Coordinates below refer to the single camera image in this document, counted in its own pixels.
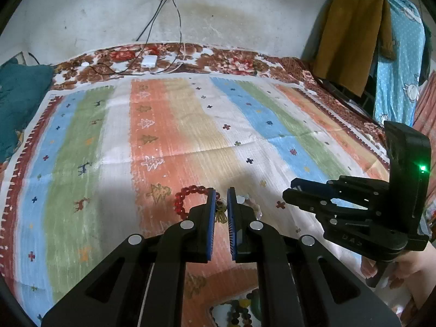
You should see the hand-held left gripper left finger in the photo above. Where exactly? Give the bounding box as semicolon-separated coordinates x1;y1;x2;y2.
41;188;219;327

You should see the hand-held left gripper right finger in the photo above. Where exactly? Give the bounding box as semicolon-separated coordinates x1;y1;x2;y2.
226;187;401;327

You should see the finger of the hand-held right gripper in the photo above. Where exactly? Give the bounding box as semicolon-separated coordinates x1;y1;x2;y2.
282;187;373;224
290;175;389;200

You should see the white pink bead bracelet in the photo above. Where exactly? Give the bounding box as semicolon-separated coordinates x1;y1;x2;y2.
238;194;264;221

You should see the red bead bracelet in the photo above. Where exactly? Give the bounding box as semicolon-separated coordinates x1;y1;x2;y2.
174;184;229;226

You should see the multicoloured amber bead bracelet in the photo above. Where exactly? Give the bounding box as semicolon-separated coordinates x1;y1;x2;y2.
228;299;260;327

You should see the silver metal tin box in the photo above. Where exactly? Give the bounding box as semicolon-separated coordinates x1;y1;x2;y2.
204;293;264;327

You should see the person's right hand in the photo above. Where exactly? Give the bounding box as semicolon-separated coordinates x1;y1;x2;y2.
388;243;436;281

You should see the pink patterned curtain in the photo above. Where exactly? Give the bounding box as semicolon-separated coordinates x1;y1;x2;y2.
413;73;436;145

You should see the striped colourful blanket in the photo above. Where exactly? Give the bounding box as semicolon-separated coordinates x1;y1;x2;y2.
0;75;392;327

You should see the blue dotted hanging cloth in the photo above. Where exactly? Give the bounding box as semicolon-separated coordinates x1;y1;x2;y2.
372;0;427;127

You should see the mustard yellow hanging cloth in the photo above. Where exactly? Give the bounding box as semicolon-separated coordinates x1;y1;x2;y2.
311;0;392;98

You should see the teal pillow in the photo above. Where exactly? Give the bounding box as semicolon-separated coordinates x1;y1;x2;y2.
0;58;56;163

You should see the black power cable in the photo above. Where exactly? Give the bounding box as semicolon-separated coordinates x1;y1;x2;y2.
172;0;183;46
87;0;172;75

